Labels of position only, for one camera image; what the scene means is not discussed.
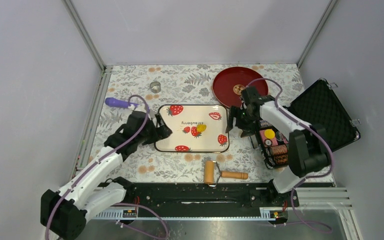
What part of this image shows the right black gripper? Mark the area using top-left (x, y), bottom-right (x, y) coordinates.
top-left (224, 105), bottom-right (258, 139)

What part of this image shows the strawberry print tray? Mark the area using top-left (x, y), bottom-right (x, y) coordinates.
top-left (154, 104), bottom-right (230, 153)

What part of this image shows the yellow dough lump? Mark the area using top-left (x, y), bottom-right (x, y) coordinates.
top-left (196, 124), bottom-right (207, 133)

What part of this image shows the wooden dough roller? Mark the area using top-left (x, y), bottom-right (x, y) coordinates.
top-left (203, 160), bottom-right (249, 188)

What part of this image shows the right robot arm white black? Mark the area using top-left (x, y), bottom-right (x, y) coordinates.
top-left (225, 86), bottom-right (334, 206)

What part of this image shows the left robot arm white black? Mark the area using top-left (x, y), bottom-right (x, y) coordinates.
top-left (40, 110), bottom-right (173, 240)

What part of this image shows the yellow dough disc in case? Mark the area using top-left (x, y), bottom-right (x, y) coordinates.
top-left (263, 129), bottom-right (276, 139)

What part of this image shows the red round plate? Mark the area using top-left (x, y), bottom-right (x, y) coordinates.
top-left (212, 66), bottom-right (262, 108)

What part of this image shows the floral table mat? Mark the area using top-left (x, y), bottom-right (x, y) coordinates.
top-left (76, 63), bottom-right (305, 183)

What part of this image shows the black foam-lined case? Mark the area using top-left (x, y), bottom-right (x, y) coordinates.
top-left (255, 78), bottom-right (361, 169)

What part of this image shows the metal ring cutter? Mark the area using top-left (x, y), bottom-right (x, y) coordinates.
top-left (149, 81), bottom-right (161, 94)

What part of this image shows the purple handle tool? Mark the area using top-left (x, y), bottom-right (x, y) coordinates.
top-left (104, 97), bottom-right (139, 109)

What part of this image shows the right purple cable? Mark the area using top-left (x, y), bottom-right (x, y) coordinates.
top-left (244, 77), bottom-right (335, 234)

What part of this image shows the purple cable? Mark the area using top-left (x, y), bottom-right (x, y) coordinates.
top-left (244, 77), bottom-right (335, 234)
top-left (44, 94), bottom-right (170, 240)

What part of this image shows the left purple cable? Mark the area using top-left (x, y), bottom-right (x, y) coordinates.
top-left (44, 94), bottom-right (170, 240)

